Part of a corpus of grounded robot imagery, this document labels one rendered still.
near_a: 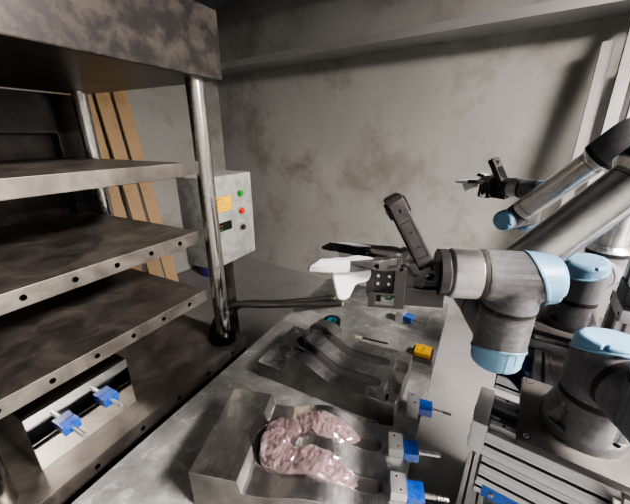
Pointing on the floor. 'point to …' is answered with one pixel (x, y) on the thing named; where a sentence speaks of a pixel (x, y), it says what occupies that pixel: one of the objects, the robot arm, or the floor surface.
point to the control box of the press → (230, 180)
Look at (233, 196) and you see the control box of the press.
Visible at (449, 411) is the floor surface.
